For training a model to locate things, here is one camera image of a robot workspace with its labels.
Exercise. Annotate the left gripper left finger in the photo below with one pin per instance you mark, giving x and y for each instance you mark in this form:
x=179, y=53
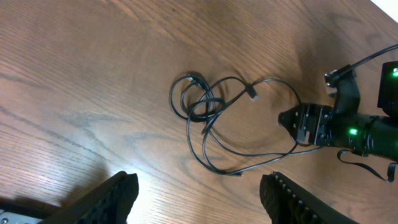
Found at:
x=109, y=203

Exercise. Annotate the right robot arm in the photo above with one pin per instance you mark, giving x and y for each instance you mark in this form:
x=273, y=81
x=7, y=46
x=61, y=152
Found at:
x=342, y=126

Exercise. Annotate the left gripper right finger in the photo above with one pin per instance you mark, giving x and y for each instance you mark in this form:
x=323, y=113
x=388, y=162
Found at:
x=287, y=202

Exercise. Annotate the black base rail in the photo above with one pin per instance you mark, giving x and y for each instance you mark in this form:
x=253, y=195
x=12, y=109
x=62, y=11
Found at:
x=25, y=211

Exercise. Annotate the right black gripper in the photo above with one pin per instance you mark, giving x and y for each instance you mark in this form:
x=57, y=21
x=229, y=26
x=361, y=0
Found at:
x=308, y=123

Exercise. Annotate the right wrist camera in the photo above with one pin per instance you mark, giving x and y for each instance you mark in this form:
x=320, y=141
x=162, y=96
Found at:
x=346, y=93

